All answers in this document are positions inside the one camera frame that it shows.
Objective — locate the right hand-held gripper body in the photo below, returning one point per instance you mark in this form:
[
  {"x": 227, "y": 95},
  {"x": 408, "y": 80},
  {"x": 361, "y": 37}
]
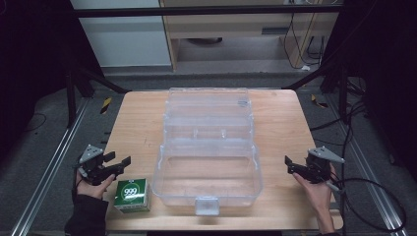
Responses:
[{"x": 318, "y": 165}]

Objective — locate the black metal frame bar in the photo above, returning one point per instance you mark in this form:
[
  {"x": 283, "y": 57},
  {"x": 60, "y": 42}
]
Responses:
[{"x": 206, "y": 11}]

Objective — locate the person's right hand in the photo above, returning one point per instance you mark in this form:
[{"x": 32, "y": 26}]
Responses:
[{"x": 316, "y": 193}]

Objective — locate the light wooden desk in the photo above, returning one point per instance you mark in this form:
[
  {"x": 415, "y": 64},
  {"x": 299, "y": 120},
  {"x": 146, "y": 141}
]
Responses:
[{"x": 236, "y": 26}]

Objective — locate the yellow and black tape strip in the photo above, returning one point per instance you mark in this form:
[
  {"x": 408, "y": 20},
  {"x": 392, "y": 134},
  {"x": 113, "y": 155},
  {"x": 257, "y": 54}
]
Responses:
[
  {"x": 105, "y": 105},
  {"x": 318, "y": 102}
]

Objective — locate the dark curtain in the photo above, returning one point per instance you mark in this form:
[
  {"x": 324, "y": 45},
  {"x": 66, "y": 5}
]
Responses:
[
  {"x": 32, "y": 65},
  {"x": 387, "y": 65}
]

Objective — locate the clear plastic storage box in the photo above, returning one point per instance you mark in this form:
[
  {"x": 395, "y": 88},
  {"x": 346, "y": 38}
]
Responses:
[{"x": 207, "y": 157}]

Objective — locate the white cabinet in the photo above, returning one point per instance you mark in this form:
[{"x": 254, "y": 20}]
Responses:
[{"x": 128, "y": 42}]

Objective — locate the green and white medicine box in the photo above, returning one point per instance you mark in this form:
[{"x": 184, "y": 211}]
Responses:
[{"x": 131, "y": 195}]

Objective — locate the person's left hand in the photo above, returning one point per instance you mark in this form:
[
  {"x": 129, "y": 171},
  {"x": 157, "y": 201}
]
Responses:
[{"x": 93, "y": 190}]

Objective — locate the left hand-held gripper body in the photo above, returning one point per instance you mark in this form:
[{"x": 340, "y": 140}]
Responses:
[{"x": 95, "y": 165}]

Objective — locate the black metal stand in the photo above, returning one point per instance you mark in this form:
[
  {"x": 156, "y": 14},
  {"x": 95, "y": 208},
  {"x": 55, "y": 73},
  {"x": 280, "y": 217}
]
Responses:
[
  {"x": 342, "y": 95},
  {"x": 70, "y": 98}
]

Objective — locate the aluminium floor rail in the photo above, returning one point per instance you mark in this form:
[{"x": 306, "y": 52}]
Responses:
[
  {"x": 370, "y": 177},
  {"x": 49, "y": 167}
]

